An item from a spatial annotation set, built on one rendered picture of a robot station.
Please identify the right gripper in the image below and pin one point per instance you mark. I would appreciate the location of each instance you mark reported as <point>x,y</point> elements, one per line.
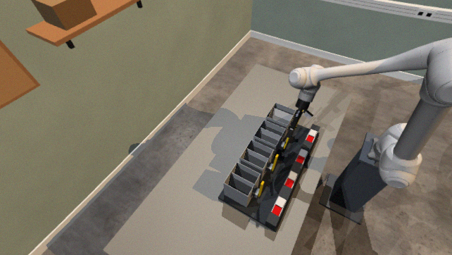
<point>301,105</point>

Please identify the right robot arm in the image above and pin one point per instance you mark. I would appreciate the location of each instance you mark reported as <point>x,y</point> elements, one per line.
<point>398,164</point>

